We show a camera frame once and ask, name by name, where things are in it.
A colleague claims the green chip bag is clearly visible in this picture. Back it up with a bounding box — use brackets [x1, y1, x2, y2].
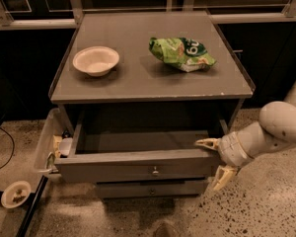
[149, 38, 216, 72]

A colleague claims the white plate on floor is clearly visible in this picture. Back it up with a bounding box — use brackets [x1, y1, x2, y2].
[1, 181, 32, 209]

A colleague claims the clear plastic storage bin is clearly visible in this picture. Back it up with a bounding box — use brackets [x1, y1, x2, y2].
[34, 109, 72, 178]

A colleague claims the black floor bar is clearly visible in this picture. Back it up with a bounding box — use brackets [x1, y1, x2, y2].
[16, 176, 48, 237]

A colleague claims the metal railing frame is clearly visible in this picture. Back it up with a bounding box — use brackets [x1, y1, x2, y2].
[0, 0, 296, 30]

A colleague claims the grey top drawer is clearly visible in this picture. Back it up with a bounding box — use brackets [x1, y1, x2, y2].
[56, 112, 221, 183]

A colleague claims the white bowl on cabinet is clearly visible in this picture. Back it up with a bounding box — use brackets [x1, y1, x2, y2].
[72, 46, 119, 77]

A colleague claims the grey bottom drawer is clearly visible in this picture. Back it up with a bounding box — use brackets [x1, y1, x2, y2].
[96, 178, 208, 198]

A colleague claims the grey drawer cabinet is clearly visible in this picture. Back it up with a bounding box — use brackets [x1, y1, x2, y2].
[48, 11, 257, 199]

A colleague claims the small white cup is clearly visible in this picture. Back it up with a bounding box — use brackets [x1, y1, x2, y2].
[58, 137, 73, 157]

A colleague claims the grey drawer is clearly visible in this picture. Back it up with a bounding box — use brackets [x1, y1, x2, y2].
[56, 112, 221, 183]
[96, 178, 208, 198]

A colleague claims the black cable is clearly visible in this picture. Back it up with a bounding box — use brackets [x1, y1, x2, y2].
[0, 121, 16, 175]

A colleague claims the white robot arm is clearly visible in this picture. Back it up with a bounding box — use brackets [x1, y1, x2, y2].
[195, 82, 296, 191]

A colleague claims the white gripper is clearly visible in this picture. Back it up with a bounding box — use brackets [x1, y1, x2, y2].
[194, 131, 254, 191]

